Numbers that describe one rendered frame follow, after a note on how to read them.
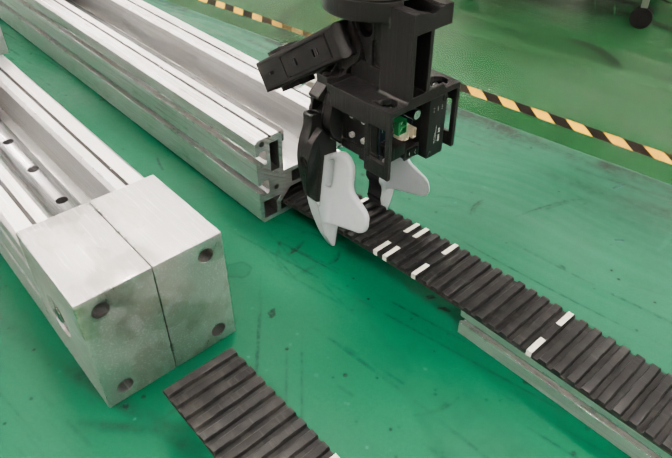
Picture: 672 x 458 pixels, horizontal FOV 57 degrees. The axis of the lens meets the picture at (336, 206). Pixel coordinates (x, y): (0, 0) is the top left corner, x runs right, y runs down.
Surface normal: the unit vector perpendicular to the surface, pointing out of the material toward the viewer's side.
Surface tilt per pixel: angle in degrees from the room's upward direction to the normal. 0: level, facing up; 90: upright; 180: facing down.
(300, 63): 89
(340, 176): 80
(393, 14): 90
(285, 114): 90
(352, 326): 0
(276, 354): 0
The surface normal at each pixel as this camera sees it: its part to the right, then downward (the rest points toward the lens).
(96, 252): 0.00, -0.80
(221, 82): -0.75, 0.40
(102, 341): 0.67, 0.45
